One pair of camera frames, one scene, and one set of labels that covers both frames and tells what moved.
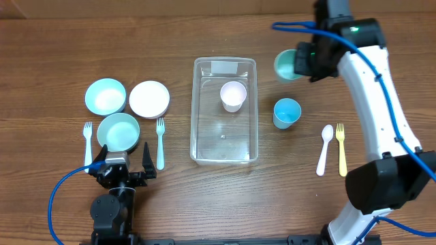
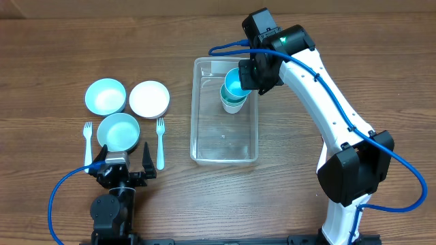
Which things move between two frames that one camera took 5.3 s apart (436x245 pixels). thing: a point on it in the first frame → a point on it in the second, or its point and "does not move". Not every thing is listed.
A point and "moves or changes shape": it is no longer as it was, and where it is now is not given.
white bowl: (149, 99) does not move
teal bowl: (119, 132) does not move
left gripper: (141, 178) does not move
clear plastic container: (224, 111) does not move
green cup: (284, 64) moves or changes shape
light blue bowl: (105, 96) does not move
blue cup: (286, 111) → (233, 84)
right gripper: (303, 68) → (250, 82)
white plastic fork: (87, 128) does not move
